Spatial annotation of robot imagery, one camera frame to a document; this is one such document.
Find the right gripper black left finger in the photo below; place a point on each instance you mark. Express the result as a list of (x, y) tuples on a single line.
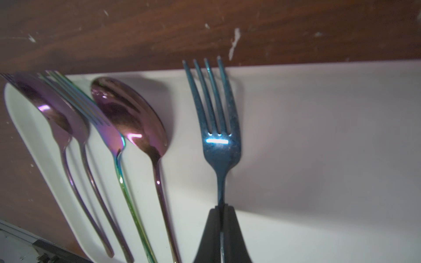
[(209, 248)]

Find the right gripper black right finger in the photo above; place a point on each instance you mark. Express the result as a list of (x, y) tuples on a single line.
[(235, 250)]

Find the blue fork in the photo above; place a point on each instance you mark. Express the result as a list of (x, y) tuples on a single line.
[(221, 136)]

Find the purple spoon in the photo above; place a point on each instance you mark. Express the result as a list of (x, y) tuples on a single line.
[(136, 120), (67, 124)]

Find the aluminium frame rail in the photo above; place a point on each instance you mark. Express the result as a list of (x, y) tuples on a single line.
[(21, 246)]

